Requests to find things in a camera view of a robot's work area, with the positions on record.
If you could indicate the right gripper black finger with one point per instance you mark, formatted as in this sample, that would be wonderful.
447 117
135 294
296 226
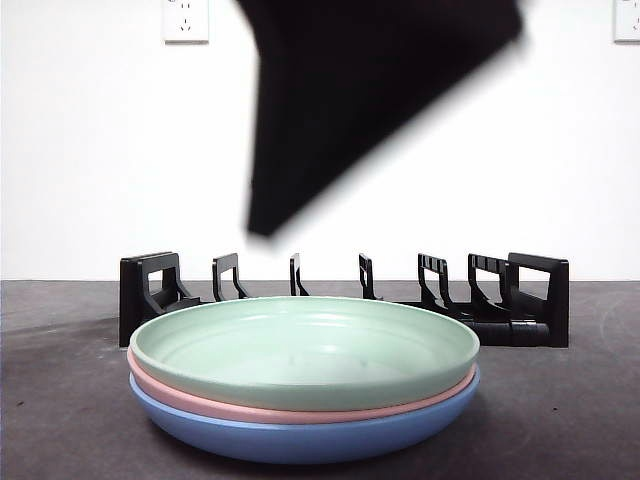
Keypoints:
350 90

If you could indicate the light green round plate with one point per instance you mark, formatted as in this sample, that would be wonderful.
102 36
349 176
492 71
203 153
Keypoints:
300 350

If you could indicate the pink round plate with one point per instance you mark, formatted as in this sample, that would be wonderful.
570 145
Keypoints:
300 417

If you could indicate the blue round plate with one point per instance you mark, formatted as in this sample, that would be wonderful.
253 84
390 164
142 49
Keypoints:
300 442

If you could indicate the black plastic dish rack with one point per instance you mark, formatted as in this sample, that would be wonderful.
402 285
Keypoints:
530 332

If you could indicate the white wall socket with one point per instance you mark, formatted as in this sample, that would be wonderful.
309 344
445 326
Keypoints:
185 22
627 20

